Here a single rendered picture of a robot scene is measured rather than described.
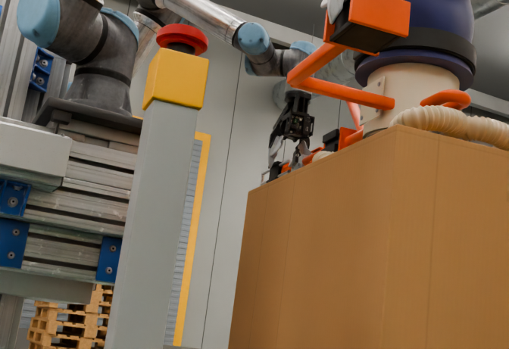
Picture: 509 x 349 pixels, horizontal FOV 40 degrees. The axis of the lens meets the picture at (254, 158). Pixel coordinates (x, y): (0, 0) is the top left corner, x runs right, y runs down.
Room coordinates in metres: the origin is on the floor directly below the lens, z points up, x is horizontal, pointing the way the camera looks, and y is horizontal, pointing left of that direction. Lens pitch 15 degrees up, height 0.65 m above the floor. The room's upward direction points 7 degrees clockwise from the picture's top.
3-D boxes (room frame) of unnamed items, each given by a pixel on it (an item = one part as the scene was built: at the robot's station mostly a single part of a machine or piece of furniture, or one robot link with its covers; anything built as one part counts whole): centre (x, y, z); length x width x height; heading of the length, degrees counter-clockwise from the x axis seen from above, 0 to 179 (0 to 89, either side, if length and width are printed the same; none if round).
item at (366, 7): (0.86, -0.13, 1.09); 0.09 x 0.08 x 0.05; 108
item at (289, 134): (1.77, -0.10, 1.24); 0.09 x 0.08 x 0.12; 18
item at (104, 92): (1.37, 0.33, 1.09); 0.15 x 0.15 x 0.10
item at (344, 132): (1.47, -0.20, 1.08); 0.10 x 0.08 x 0.06; 108
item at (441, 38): (1.23, -0.28, 1.20); 0.23 x 0.23 x 0.04
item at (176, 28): (0.87, 0.12, 1.02); 0.07 x 0.07 x 0.04
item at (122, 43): (1.36, 0.34, 1.20); 0.13 x 0.12 x 0.14; 145
